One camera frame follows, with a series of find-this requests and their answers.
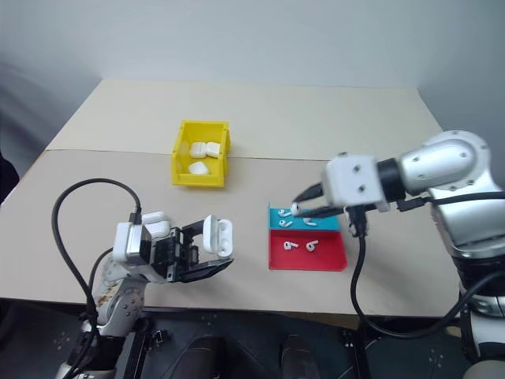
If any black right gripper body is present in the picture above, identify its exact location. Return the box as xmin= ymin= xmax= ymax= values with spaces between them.
xmin=315 ymin=182 xmax=349 ymax=217

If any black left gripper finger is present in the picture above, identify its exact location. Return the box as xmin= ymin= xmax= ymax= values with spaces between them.
xmin=173 ymin=257 xmax=236 ymax=283
xmin=181 ymin=216 xmax=207 ymax=238

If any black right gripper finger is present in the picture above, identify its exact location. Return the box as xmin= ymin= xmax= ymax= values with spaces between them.
xmin=293 ymin=182 xmax=319 ymax=204
xmin=301 ymin=205 xmax=335 ymax=220

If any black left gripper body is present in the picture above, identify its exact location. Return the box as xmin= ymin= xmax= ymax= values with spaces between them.
xmin=149 ymin=221 xmax=206 ymax=283

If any yellow plastic bin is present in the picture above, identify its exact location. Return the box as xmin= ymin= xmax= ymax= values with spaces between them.
xmin=170 ymin=119 xmax=232 ymax=189

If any teal plastic tray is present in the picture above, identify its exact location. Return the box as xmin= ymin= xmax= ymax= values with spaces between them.
xmin=267 ymin=202 xmax=342 ymax=231

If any red plastic tray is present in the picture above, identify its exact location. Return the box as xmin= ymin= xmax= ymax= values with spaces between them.
xmin=267 ymin=228 xmax=349 ymax=272

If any dark rounded shape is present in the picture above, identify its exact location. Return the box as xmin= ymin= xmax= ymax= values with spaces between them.
xmin=172 ymin=334 xmax=238 ymax=379

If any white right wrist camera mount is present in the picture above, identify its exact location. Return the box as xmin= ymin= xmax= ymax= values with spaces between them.
xmin=324 ymin=152 xmax=392 ymax=213

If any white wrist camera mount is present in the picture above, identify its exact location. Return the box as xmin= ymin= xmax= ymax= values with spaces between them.
xmin=324 ymin=152 xmax=392 ymax=213
xmin=113 ymin=221 xmax=154 ymax=270

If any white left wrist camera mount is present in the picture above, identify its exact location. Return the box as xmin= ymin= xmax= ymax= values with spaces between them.
xmin=113 ymin=221 xmax=154 ymax=270

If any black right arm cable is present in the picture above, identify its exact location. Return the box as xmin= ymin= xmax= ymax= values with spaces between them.
xmin=346 ymin=190 xmax=505 ymax=339

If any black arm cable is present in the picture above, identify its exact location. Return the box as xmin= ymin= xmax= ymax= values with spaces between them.
xmin=51 ymin=178 xmax=144 ymax=356
xmin=346 ymin=190 xmax=505 ymax=339

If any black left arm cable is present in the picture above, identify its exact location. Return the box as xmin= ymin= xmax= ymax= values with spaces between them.
xmin=51 ymin=178 xmax=144 ymax=356

